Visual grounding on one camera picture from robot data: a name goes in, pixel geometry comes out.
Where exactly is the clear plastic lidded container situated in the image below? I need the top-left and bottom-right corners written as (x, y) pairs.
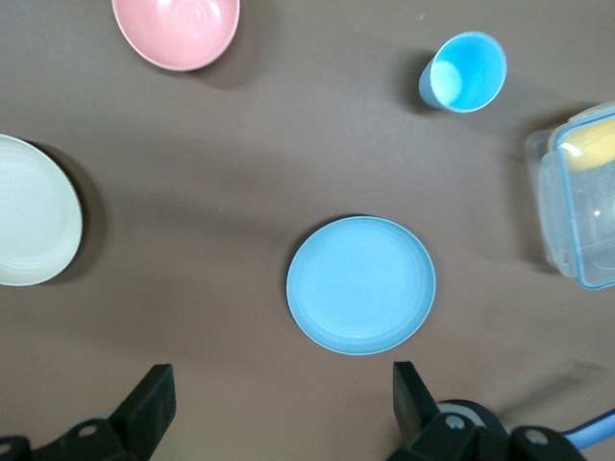
top-left (525, 101), bottom-right (615, 292)

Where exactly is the blue plate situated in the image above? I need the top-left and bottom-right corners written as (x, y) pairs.
top-left (285, 215), bottom-right (438, 356)

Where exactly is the yellow round sponge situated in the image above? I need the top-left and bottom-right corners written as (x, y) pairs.
top-left (561, 118), bottom-right (615, 173)

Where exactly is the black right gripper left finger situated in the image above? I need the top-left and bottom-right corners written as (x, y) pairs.
top-left (0, 363), bottom-right (177, 461)

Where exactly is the beige plate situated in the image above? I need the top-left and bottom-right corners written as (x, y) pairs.
top-left (0, 133), bottom-right (84, 288)

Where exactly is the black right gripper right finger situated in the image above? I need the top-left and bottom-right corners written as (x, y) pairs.
top-left (392, 360), bottom-right (590, 461)

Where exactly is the light blue cable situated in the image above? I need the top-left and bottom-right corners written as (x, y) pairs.
top-left (565, 410), bottom-right (615, 451)

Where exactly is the blue plastic cup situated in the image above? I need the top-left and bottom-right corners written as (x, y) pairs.
top-left (417, 31), bottom-right (508, 114)

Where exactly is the pink bowl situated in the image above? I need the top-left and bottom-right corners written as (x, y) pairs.
top-left (111, 0), bottom-right (241, 72)

